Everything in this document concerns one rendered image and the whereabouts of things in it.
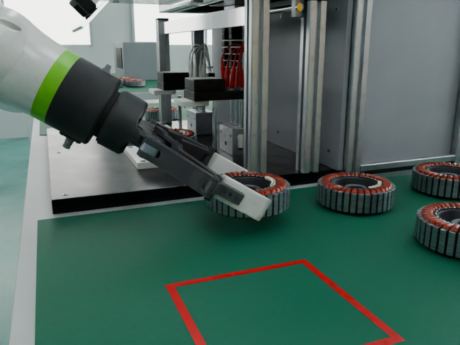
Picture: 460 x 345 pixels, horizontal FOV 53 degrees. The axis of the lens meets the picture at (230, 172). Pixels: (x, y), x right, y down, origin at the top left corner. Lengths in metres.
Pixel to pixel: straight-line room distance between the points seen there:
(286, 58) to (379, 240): 0.50
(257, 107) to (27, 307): 0.44
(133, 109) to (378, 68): 0.45
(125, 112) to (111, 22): 5.09
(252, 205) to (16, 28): 0.34
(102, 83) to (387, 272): 0.38
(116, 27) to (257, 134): 4.95
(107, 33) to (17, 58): 5.08
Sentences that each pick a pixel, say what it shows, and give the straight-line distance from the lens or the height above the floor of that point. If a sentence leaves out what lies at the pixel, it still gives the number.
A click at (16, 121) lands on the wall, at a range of 5.66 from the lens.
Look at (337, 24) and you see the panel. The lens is 0.83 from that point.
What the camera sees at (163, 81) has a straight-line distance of 1.12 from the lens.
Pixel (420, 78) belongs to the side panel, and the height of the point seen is 0.92.
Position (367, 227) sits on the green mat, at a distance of 0.64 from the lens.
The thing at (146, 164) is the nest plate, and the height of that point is 0.78.
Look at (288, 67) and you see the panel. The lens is 0.97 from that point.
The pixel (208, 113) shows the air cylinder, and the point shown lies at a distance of 1.15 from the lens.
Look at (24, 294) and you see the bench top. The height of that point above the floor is 0.75.
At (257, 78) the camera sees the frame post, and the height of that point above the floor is 0.93.
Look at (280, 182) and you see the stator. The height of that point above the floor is 0.81.
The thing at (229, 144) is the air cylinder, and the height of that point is 0.79.
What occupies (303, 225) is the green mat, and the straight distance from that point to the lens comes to 0.63.
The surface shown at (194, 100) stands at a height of 0.88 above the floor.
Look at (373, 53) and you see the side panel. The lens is 0.85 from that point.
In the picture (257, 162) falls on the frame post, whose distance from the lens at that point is 0.77.
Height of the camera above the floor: 0.98
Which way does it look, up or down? 15 degrees down
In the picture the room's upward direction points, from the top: straight up
